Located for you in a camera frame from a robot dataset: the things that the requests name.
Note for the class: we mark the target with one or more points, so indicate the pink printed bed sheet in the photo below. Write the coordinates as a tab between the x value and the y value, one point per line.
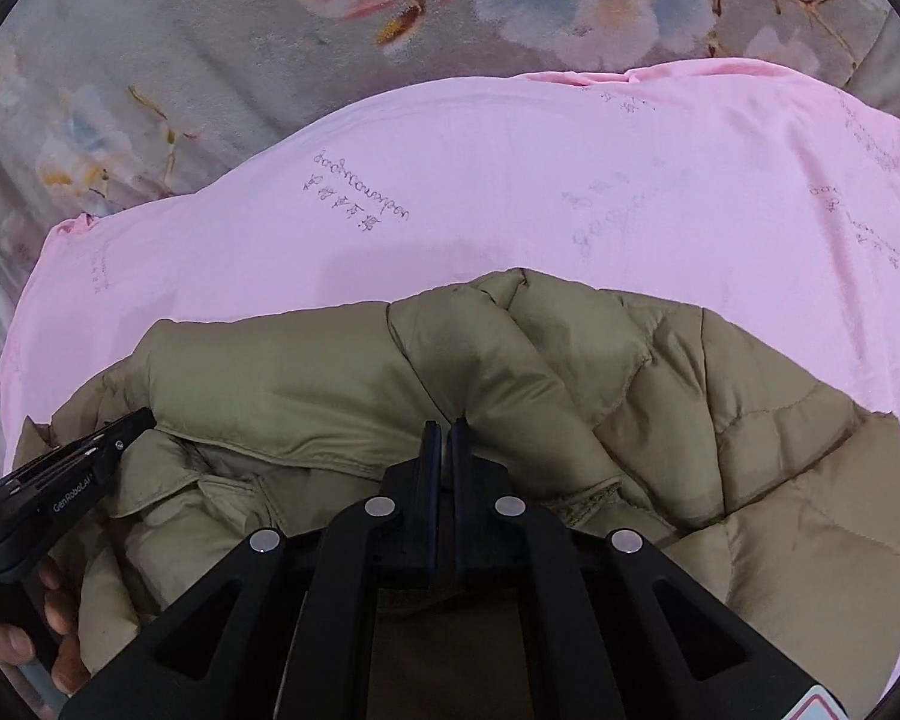
495	187

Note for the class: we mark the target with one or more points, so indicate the grey floral blanket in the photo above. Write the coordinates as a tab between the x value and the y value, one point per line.
195	52

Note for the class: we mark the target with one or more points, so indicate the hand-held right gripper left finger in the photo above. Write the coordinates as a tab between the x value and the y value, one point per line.
431	457

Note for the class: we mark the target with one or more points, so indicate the person's left hand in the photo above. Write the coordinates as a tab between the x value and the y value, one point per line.
64	615

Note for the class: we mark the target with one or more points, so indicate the olive quilted jacket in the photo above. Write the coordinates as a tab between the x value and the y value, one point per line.
570	390

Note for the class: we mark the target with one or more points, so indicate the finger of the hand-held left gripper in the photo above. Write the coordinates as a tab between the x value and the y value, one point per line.
97	442

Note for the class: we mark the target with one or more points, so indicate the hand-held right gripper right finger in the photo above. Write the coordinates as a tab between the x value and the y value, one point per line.
461	457

